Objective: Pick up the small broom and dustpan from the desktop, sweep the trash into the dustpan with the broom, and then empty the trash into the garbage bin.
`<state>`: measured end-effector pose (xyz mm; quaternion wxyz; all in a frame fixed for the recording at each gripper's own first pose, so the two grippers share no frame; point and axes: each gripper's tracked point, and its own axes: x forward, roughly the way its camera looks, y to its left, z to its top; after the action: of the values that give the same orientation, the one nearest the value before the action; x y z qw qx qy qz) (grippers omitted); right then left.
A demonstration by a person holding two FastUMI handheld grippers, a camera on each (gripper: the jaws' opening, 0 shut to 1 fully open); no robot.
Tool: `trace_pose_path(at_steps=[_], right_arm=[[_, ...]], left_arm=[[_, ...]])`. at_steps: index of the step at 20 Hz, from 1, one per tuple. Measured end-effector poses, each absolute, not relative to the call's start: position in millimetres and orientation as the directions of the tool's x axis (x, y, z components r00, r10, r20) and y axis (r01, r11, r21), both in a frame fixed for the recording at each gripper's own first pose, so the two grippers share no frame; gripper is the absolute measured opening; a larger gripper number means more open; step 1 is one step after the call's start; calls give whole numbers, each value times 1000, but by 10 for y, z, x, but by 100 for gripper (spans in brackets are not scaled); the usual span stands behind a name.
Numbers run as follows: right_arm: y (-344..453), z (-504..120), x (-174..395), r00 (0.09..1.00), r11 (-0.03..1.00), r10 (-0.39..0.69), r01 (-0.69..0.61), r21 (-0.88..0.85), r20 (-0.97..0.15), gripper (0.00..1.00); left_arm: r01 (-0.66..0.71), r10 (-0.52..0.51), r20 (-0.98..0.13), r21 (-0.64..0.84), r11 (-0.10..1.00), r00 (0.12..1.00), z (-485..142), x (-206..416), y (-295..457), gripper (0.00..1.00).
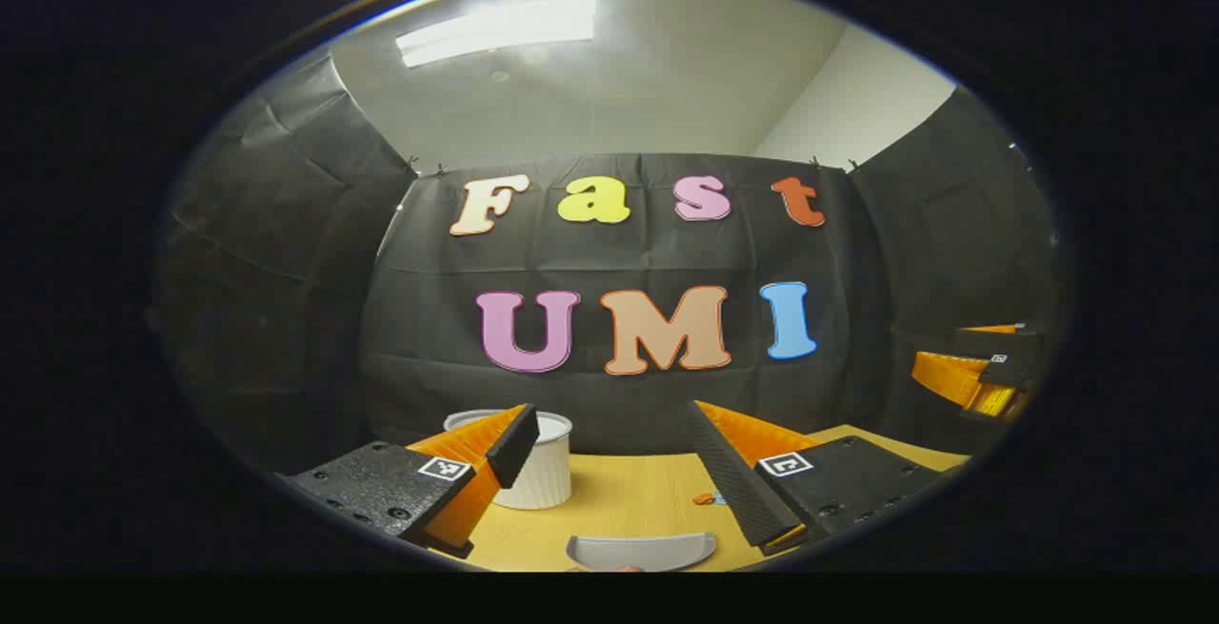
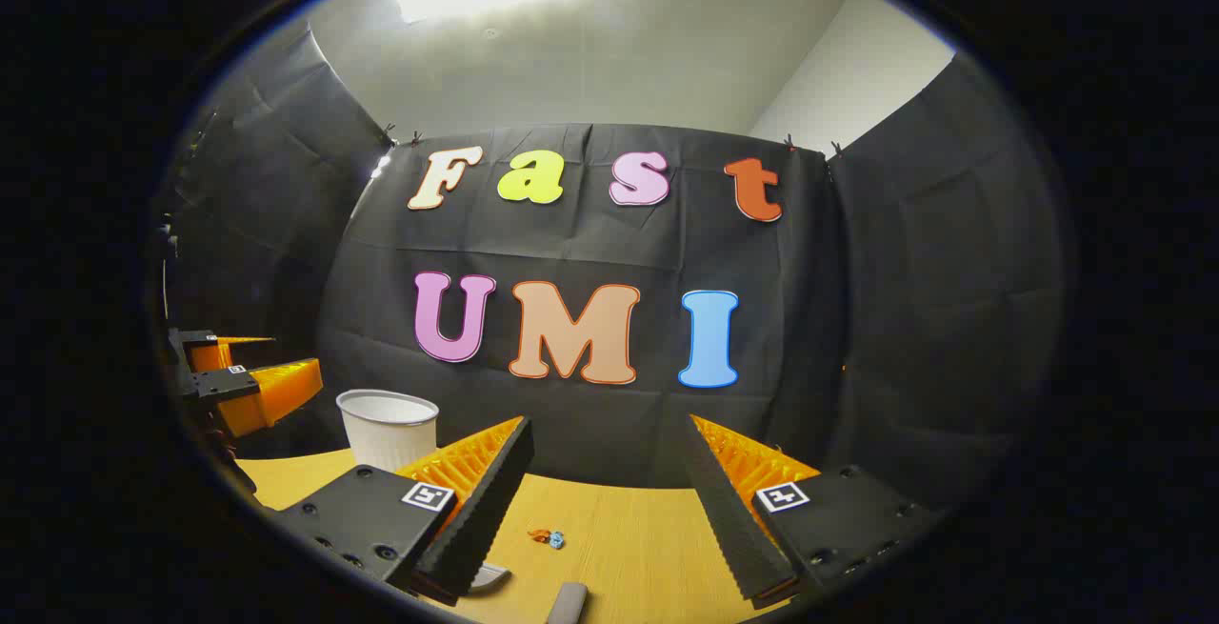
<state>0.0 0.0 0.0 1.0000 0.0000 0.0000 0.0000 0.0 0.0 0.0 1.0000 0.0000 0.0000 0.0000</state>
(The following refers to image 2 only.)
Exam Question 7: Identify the small grey broom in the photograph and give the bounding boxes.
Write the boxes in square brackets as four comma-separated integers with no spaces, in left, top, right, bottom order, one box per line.
[546,581,589,624]

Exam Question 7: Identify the grey plastic dustpan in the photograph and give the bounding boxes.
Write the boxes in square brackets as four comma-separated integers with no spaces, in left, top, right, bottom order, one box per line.
[467,562,512,596]

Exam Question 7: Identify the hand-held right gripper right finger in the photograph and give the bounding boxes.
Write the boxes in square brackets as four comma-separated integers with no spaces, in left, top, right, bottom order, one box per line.
[684,414,953,609]

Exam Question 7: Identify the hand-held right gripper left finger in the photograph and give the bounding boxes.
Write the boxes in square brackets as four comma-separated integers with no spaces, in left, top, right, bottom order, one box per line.
[271,414,534,604]

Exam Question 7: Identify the wooden desktop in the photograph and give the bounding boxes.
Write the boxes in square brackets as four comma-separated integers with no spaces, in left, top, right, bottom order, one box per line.
[233,448,791,624]

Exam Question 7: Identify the black backdrop cloth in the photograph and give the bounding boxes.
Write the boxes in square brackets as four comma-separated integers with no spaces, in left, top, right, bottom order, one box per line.
[157,19,1077,511]

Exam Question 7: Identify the white ribbed garbage bin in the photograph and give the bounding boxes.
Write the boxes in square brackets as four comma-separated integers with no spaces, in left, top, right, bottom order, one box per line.
[336,389,440,474]

